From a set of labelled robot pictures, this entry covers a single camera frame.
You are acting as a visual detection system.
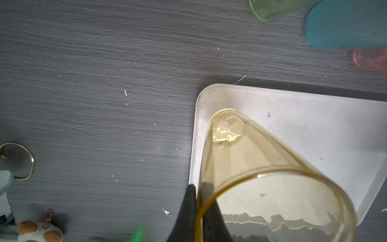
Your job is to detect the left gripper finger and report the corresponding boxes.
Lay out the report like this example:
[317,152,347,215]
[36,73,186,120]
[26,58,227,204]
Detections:
[167,184,233,242]

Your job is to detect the amber plastic cup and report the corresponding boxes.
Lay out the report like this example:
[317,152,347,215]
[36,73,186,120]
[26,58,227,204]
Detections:
[197,109,357,242]

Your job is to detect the beige plastic tray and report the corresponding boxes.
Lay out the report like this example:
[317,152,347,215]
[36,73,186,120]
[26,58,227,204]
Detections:
[188,84,387,222]

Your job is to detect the white brown plush toy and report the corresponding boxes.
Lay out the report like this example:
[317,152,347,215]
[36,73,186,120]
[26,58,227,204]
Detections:
[17,209,63,242]

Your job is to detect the tall green plastic cup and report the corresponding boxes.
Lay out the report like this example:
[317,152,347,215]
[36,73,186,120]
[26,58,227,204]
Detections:
[248,0,319,21]

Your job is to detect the pink plastic cup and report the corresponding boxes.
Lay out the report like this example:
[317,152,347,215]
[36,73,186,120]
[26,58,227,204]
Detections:
[352,47,387,72]

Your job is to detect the teal frosted plastic cup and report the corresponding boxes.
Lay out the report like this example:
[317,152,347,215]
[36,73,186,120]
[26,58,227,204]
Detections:
[304,0,387,49]

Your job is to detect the white mug gold handle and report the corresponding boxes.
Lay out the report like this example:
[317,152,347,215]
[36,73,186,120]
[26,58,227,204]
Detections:
[1,142,36,196]

